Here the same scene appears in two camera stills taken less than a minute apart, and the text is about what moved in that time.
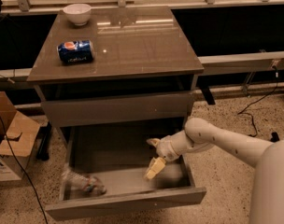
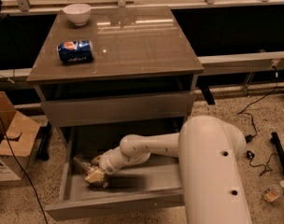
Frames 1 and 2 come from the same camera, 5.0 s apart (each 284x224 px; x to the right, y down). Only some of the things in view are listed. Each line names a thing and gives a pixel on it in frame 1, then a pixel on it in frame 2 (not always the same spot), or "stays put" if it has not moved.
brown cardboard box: (14, 136) stays put
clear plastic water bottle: (73, 184) → (82, 164)
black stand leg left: (43, 151) stays put
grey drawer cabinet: (117, 74) stays put
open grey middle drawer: (120, 155) stays put
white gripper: (165, 148) → (105, 162)
